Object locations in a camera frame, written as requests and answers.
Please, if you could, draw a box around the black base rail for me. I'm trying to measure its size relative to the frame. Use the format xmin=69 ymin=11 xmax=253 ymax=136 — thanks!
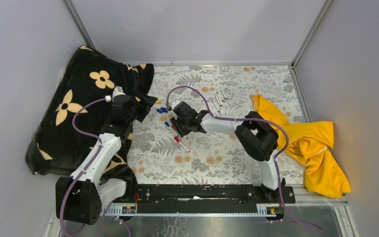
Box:
xmin=103 ymin=184 xmax=297 ymax=215

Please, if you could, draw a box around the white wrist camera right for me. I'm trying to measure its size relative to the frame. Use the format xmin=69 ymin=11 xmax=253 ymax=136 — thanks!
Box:
xmin=112 ymin=86 xmax=124 ymax=98

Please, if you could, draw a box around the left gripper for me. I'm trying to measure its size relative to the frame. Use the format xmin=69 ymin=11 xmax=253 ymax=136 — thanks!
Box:
xmin=126 ymin=90 xmax=157 ymax=125

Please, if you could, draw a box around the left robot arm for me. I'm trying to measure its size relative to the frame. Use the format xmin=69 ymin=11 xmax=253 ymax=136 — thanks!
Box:
xmin=55 ymin=90 xmax=157 ymax=225

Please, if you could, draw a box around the yellow capped marker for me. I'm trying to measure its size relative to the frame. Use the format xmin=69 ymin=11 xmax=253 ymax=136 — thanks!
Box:
xmin=216 ymin=92 xmax=224 ymax=106

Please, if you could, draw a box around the yellow cloth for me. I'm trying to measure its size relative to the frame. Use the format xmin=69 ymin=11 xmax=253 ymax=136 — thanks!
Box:
xmin=252 ymin=95 xmax=351 ymax=198

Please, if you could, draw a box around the black floral blanket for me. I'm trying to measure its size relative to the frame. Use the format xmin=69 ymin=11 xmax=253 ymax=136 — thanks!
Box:
xmin=25 ymin=45 xmax=154 ymax=176

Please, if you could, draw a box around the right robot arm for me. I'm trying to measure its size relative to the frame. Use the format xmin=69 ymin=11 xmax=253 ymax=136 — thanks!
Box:
xmin=167 ymin=100 xmax=283 ymax=203

